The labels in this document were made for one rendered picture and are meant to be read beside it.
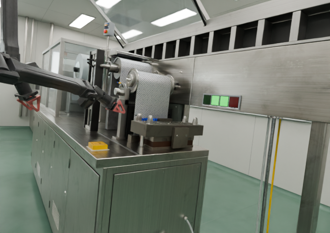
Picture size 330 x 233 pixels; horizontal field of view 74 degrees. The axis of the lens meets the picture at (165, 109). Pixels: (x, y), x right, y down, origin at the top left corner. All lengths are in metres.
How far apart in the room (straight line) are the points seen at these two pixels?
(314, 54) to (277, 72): 0.15
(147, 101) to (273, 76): 0.67
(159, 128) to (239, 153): 2.97
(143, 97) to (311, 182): 0.91
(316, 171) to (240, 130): 2.85
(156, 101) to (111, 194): 0.60
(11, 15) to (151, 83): 0.72
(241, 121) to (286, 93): 2.94
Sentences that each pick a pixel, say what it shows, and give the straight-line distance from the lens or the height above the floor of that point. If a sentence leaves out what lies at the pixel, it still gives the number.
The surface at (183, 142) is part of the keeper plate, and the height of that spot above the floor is 0.94.
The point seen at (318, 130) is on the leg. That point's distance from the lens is 1.15.
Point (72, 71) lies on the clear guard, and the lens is 2.19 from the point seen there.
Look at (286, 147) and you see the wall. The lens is 3.59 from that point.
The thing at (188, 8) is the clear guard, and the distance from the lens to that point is 1.48.
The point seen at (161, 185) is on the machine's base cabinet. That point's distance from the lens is 1.15.
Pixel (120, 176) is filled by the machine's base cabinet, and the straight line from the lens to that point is 1.00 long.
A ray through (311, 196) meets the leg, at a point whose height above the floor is 0.81.
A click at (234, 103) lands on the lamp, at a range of 1.14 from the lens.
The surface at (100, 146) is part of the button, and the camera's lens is 1.06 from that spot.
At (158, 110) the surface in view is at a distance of 1.33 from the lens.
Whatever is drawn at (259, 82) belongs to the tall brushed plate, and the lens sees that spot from 1.09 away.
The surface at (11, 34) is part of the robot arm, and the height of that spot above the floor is 1.37.
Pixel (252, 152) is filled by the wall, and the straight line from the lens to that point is 3.85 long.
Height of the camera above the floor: 1.17
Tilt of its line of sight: 3 degrees down
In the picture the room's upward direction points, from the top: 6 degrees clockwise
